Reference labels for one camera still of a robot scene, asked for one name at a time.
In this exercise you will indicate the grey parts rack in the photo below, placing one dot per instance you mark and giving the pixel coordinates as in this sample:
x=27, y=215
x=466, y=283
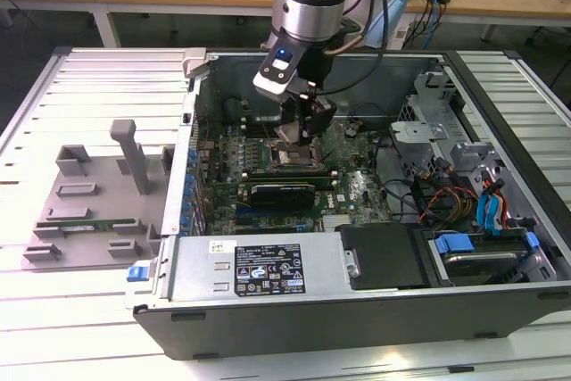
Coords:
x=111, y=193

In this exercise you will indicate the black open PC case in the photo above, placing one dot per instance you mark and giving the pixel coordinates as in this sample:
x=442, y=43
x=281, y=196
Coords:
x=312, y=327

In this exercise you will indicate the silver power supply unit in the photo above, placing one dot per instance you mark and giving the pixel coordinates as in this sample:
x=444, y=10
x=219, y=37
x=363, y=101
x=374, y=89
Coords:
x=196, y=265

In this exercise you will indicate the blue disk carrier tab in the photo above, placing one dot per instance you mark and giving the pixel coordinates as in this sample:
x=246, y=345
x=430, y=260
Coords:
x=452, y=243

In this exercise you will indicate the green RAM stick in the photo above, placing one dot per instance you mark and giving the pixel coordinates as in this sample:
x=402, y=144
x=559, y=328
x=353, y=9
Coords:
x=111, y=222

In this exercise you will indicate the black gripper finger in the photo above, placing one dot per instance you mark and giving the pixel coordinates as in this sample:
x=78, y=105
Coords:
x=289, y=113
x=319, y=118

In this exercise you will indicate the CPU socket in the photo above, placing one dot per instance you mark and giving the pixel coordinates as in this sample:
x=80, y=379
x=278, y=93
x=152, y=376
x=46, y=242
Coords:
x=290, y=159

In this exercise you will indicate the silver metal drive cage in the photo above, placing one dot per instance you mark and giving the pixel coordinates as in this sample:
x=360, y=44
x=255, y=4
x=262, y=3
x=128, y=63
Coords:
x=428, y=131

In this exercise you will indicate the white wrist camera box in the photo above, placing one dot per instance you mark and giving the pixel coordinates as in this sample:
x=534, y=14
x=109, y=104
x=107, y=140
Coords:
x=272, y=82

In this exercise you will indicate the small silver heatsink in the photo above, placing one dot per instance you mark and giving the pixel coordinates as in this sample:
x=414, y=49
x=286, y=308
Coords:
x=336, y=220

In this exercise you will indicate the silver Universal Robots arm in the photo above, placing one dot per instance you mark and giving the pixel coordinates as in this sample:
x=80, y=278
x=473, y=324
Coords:
x=312, y=2

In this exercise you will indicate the thin metal locking lever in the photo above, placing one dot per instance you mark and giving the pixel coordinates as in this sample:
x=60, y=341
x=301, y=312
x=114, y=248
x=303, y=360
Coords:
x=267, y=131

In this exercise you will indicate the green motherboard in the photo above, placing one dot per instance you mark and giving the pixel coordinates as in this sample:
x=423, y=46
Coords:
x=357, y=184

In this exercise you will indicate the blue case latch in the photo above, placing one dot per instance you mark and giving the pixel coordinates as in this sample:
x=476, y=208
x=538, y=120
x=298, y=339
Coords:
x=136, y=274

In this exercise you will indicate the blue disk bay clip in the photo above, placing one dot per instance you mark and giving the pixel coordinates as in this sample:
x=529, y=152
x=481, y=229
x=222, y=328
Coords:
x=532, y=241

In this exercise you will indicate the black graphics card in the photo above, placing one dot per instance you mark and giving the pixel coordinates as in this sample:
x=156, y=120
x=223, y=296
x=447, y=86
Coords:
x=281, y=197

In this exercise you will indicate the black plastic shroud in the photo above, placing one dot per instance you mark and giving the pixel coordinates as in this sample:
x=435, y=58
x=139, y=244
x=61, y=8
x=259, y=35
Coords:
x=383, y=256

